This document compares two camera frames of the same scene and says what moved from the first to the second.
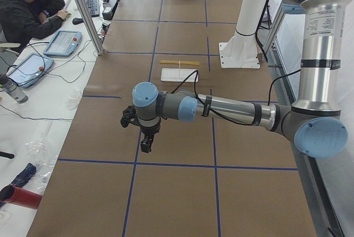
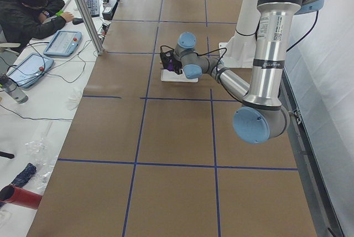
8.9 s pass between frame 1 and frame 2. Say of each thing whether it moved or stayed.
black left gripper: moved
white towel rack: stayed
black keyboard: stayed
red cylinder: stayed
